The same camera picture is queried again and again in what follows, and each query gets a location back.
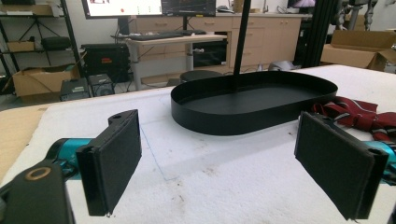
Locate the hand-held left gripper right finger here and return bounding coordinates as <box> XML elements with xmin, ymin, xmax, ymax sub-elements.
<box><xmin>293</xmin><ymin>110</ymin><xmax>390</xmax><ymax>221</ymax></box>

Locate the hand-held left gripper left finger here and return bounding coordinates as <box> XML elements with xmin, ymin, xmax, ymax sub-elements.
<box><xmin>75</xmin><ymin>108</ymin><xmax>143</xmax><ymax>217</ymax></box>

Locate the dark red striped cloth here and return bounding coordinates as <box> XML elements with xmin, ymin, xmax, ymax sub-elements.
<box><xmin>312</xmin><ymin>95</ymin><xmax>396</xmax><ymax>143</ymax></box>

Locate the black computer box with fan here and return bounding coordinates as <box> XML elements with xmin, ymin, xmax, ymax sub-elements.
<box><xmin>87</xmin><ymin>73</ymin><xmax>116</xmax><ymax>98</ymax></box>

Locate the dark grey power unit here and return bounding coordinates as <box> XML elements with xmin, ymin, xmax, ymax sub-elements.
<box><xmin>59</xmin><ymin>77</ymin><xmax>92</xmax><ymax>103</ymax></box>

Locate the black case with red label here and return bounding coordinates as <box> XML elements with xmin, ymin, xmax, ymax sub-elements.
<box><xmin>80</xmin><ymin>43</ymin><xmax>132</xmax><ymax>84</ymax></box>

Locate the large open cardboard box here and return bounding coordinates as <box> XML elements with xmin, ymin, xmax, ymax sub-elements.
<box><xmin>11</xmin><ymin>63</ymin><xmax>82</xmax><ymax>105</ymax></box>

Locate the black oval tray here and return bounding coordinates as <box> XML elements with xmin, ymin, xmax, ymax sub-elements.
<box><xmin>170</xmin><ymin>70</ymin><xmax>339</xmax><ymax>136</ymax></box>

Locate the white fleecy table cover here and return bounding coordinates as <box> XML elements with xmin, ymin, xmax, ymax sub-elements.
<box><xmin>0</xmin><ymin>63</ymin><xmax>396</xmax><ymax>224</ymax></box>

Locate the grey rounded device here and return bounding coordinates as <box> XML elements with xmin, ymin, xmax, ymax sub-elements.
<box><xmin>267</xmin><ymin>60</ymin><xmax>301</xmax><ymax>72</ymax></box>

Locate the open cardboard box with flaps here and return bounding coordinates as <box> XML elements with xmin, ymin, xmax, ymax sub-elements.
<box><xmin>319</xmin><ymin>29</ymin><xmax>396</xmax><ymax>72</ymax></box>

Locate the black padded bag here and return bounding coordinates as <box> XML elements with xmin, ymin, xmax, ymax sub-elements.
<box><xmin>40</xmin><ymin>35</ymin><xmax>73</xmax><ymax>52</ymax></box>

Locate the black metal shelf rack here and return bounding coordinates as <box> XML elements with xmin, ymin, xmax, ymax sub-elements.
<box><xmin>0</xmin><ymin>0</ymin><xmax>84</xmax><ymax>96</ymax></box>

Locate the light wooden desk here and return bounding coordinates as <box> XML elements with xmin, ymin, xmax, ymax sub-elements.
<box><xmin>111</xmin><ymin>33</ymin><xmax>229</xmax><ymax>91</ymax></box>

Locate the beige cabinet row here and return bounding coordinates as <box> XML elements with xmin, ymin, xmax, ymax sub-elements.
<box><xmin>130</xmin><ymin>12</ymin><xmax>313</xmax><ymax>84</ymax></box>

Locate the small cardboard box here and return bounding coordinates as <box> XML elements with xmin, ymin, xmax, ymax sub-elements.
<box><xmin>6</xmin><ymin>39</ymin><xmax>36</xmax><ymax>53</ymax></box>

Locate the grey metal stand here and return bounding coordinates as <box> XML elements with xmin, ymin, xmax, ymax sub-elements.
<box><xmin>333</xmin><ymin>0</ymin><xmax>378</xmax><ymax>32</ymax></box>

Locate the small black keyboard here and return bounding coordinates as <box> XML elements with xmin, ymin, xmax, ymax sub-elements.
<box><xmin>175</xmin><ymin>29</ymin><xmax>208</xmax><ymax>36</ymax></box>

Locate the monitor with white screen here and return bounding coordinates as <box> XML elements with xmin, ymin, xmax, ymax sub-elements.
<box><xmin>81</xmin><ymin>0</ymin><xmax>163</xmax><ymax>35</ymax></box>

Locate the thin black stand pole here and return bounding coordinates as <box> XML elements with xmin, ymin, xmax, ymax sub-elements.
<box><xmin>233</xmin><ymin>0</ymin><xmax>252</xmax><ymax>77</ymax></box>

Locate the monitor with purple screen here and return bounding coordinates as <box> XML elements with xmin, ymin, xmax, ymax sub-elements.
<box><xmin>286</xmin><ymin>0</ymin><xmax>318</xmax><ymax>9</ymax></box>

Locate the monitor with dark screen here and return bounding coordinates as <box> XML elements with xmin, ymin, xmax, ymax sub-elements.
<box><xmin>161</xmin><ymin>0</ymin><xmax>218</xmax><ymax>31</ymax></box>

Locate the black metal frame post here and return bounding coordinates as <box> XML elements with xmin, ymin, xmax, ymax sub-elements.
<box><xmin>303</xmin><ymin>0</ymin><xmax>339</xmax><ymax>69</ymax></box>

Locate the black appliance with white handle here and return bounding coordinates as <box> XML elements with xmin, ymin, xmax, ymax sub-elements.
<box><xmin>191</xmin><ymin>39</ymin><xmax>229</xmax><ymax>68</ymax></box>

